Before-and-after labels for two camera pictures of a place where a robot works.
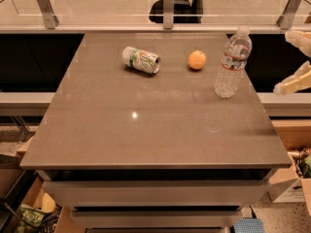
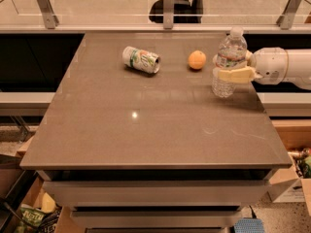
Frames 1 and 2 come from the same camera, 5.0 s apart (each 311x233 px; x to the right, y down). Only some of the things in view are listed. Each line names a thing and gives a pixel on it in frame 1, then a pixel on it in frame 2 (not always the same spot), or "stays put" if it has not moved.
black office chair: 183,11 stays put
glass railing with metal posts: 155,7 stays put
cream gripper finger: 301,40 → 270,62
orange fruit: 196,59 stays put
